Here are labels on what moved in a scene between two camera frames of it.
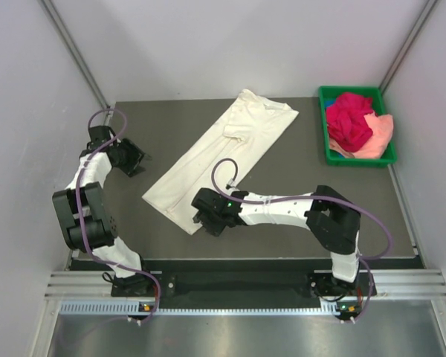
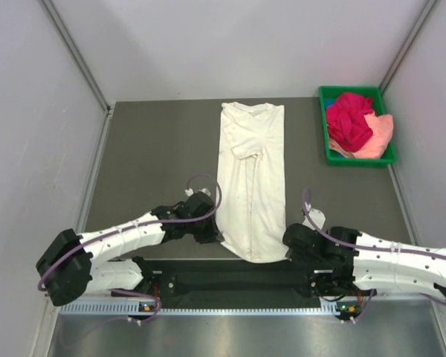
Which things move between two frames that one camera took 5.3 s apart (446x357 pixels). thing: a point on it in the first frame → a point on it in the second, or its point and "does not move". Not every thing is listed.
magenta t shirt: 346,123 does not move
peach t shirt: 381,127 does not move
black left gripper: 136,155 → 212,233
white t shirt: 220,157 → 250,192
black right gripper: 212,228 → 296,256
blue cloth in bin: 328,102 does not move
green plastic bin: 378,106 does not move
